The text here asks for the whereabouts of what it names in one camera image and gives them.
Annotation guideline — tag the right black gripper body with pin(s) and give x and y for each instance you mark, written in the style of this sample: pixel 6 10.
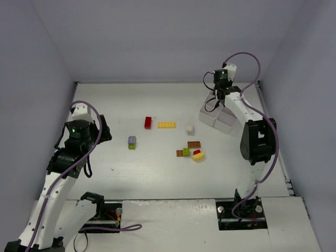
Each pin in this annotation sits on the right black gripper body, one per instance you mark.
pixel 219 95

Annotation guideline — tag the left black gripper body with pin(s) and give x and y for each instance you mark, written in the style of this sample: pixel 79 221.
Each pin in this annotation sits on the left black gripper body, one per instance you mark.
pixel 104 128

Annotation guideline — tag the purple lego brick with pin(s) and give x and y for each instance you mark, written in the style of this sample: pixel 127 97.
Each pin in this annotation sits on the purple lego brick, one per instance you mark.
pixel 132 140

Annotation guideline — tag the white lego brick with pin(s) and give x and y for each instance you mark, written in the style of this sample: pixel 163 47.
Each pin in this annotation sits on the white lego brick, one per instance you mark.
pixel 190 129

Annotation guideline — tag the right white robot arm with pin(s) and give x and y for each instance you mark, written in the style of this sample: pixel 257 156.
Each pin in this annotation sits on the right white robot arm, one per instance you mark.
pixel 259 144

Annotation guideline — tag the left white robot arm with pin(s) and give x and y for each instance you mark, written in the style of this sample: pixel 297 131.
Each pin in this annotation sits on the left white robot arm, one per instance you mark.
pixel 44 231

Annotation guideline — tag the left white container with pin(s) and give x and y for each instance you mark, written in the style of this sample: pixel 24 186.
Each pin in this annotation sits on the left white container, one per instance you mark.
pixel 209 110

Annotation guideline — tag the white container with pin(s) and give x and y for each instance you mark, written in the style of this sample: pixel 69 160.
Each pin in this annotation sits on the white container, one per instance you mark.
pixel 209 110
pixel 225 121

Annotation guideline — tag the right white container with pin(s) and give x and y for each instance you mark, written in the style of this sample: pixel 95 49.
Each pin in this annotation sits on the right white container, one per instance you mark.
pixel 225 121

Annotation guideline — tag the yellow long lego plate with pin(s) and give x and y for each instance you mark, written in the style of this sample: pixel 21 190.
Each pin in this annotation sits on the yellow long lego plate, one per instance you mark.
pixel 166 125

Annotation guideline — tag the small red lego brick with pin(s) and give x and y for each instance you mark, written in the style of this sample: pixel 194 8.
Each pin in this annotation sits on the small red lego brick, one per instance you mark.
pixel 196 152

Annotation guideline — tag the yellow half-round lego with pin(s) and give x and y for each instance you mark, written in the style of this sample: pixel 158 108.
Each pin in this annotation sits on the yellow half-round lego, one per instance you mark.
pixel 199 156

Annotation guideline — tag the green lego on brown plate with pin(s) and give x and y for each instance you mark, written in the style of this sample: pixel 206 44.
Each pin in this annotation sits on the green lego on brown plate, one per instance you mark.
pixel 186 152

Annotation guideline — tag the brown lego plate with green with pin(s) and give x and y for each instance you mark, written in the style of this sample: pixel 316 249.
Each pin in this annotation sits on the brown lego plate with green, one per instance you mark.
pixel 179 153

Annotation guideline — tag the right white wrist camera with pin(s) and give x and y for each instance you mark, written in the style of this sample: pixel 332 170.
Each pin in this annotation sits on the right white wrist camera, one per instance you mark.
pixel 231 70

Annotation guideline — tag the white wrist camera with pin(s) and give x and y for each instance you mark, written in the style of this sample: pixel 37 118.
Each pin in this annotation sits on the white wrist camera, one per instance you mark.
pixel 231 70
pixel 82 112

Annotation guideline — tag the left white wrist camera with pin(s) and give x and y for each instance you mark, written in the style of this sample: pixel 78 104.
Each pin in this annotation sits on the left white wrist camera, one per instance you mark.
pixel 82 112

